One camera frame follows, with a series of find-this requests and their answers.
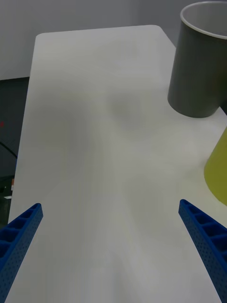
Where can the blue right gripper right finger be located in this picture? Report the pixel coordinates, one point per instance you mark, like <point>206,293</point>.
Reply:
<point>208,243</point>

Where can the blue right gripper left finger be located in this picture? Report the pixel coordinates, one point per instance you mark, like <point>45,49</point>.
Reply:
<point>19,241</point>

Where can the yellow-green plastic waste bin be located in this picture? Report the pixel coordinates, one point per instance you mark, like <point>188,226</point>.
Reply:
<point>218,170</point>

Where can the grey plastic waste bin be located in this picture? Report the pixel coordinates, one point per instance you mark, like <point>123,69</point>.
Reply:
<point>194,82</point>

